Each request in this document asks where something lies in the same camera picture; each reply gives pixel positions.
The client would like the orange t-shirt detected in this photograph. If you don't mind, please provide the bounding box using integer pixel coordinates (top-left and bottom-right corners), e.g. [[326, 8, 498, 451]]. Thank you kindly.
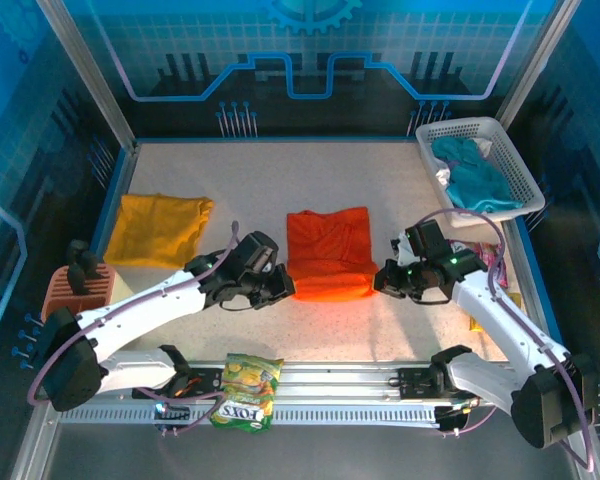
[[285, 206, 379, 304]]

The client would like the yellow snack bag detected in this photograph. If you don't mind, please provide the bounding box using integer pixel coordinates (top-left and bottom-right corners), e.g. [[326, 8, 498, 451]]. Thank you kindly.
[[467, 292, 524, 334]]

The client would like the yellow folded t-shirt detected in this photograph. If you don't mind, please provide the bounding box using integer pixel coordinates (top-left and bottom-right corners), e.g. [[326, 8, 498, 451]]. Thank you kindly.
[[103, 193, 215, 270]]

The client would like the green Fox's candy bag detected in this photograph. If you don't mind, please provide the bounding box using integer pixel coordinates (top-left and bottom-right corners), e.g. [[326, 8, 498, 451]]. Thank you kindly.
[[208, 352, 285, 434]]

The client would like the teal t-shirt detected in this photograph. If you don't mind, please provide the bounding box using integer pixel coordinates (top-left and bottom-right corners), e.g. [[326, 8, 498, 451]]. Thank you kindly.
[[431, 137, 524, 214]]

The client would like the white plastic laundry basket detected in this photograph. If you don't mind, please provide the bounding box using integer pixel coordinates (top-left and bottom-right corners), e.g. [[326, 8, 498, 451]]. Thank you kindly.
[[414, 116, 546, 229]]

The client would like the terracotta knife block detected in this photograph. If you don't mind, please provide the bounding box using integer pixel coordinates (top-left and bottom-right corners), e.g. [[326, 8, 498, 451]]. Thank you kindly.
[[40, 264, 134, 326]]

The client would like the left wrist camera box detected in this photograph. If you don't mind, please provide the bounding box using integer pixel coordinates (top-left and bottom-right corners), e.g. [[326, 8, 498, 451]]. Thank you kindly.
[[235, 230, 280, 275]]

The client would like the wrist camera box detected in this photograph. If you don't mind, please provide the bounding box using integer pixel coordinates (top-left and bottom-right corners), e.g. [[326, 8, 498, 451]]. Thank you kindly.
[[235, 230, 280, 275], [392, 218, 449, 267]]

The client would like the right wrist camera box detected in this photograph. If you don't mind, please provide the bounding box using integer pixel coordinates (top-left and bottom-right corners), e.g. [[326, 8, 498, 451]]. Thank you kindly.
[[392, 218, 449, 267]]

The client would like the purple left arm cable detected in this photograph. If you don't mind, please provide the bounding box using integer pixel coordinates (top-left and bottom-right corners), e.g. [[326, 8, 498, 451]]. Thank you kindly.
[[27, 220, 241, 439]]

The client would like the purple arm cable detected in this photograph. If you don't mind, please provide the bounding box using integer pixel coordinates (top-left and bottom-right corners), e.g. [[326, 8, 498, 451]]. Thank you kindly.
[[27, 220, 241, 439], [417, 208, 596, 474]]

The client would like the aluminium mounting rail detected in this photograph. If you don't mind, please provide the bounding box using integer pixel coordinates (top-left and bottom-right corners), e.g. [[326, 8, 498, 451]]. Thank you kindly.
[[44, 359, 581, 407]]

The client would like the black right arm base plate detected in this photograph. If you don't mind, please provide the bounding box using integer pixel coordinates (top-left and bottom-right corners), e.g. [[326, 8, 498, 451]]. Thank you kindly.
[[397, 367, 490, 404]]

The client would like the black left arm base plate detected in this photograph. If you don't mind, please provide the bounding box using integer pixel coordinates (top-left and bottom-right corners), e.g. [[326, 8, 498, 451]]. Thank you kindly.
[[132, 364, 227, 401]]

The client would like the slotted grey cable duct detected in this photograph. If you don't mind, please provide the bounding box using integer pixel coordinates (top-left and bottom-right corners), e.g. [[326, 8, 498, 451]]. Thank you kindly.
[[58, 406, 441, 426]]

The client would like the black knife handle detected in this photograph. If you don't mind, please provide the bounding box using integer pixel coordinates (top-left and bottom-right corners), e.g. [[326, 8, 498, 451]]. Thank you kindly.
[[64, 239, 110, 296]]

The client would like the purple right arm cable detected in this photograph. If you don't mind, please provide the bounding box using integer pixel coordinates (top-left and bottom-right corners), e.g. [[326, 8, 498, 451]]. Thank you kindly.
[[417, 208, 596, 474]]

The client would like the aluminium frame post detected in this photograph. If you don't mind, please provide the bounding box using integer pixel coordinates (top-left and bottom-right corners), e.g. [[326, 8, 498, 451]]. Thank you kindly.
[[34, 0, 140, 152], [494, 0, 581, 132]]

